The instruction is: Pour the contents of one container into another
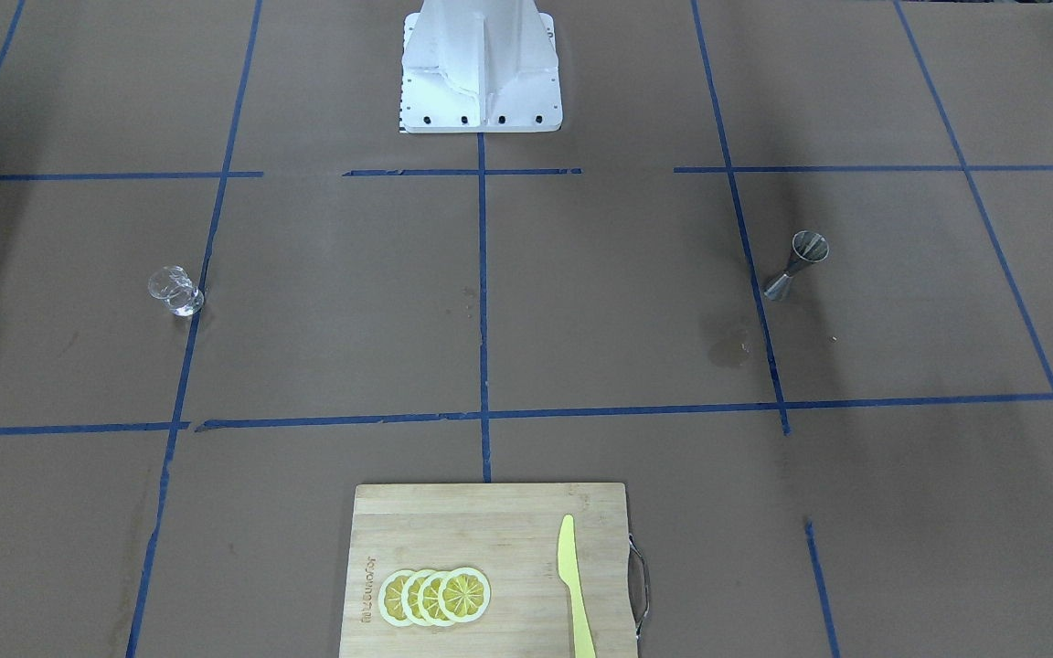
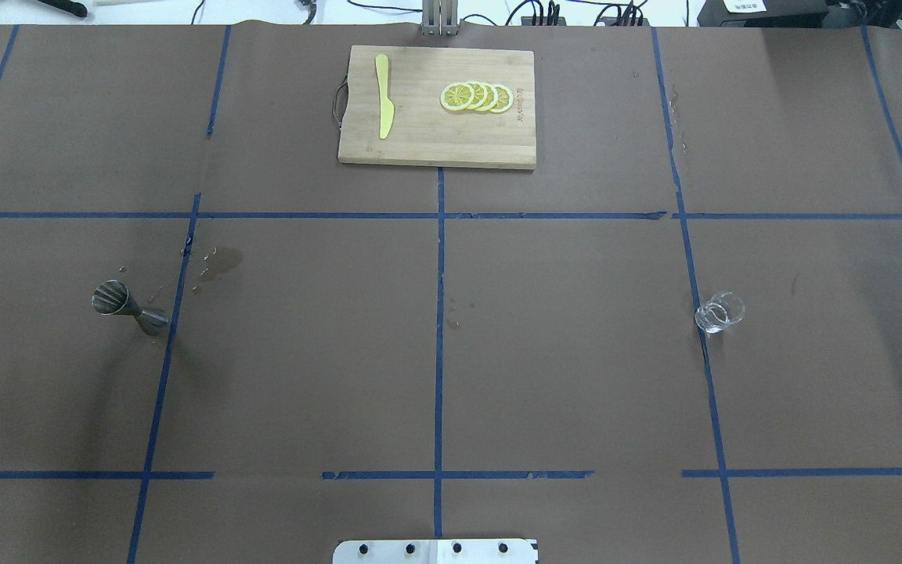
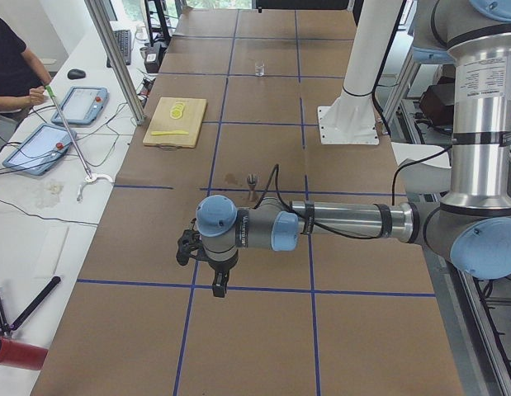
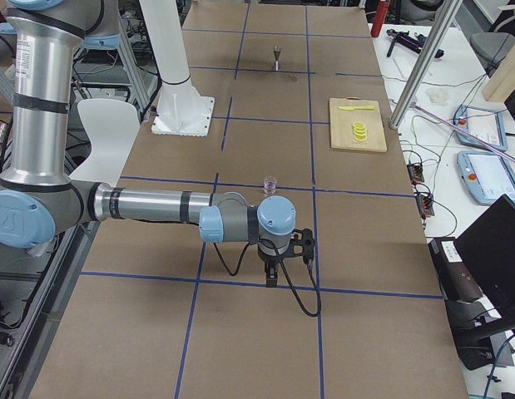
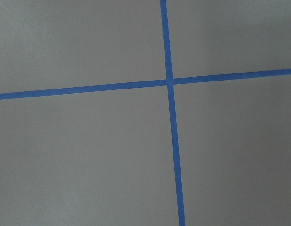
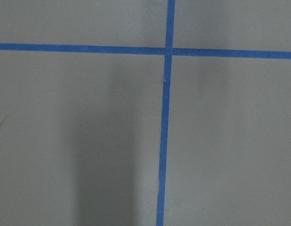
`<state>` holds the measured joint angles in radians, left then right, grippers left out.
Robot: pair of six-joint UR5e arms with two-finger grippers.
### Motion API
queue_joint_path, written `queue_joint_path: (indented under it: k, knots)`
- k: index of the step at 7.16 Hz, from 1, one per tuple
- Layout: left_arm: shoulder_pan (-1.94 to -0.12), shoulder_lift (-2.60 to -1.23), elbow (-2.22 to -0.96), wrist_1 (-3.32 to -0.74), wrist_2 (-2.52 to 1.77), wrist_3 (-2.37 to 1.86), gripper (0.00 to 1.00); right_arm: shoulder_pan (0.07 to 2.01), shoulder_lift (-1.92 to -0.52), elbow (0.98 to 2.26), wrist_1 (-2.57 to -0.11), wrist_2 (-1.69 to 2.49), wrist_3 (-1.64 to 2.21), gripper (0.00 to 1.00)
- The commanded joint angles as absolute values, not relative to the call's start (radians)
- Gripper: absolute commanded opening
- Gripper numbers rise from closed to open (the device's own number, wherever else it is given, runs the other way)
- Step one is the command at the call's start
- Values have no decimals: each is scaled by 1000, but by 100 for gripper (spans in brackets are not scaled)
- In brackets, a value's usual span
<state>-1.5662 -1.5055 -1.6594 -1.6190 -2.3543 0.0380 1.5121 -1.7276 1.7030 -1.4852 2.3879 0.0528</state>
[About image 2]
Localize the yellow plastic knife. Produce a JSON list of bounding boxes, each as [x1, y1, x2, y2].
[[373, 53, 396, 140]]

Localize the lemon slice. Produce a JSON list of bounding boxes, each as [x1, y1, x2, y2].
[[467, 80, 491, 110], [439, 81, 475, 112], [487, 85, 514, 114], [476, 83, 499, 112]]

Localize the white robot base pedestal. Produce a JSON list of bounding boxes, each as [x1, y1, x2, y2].
[[332, 538, 539, 563]]

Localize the clear glass cup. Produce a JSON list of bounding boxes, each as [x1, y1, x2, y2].
[[695, 291, 745, 334]]

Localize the wooden cutting board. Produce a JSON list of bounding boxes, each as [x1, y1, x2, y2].
[[337, 45, 537, 171]]

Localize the steel double jigger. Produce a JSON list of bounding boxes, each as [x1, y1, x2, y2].
[[91, 280, 171, 336]]

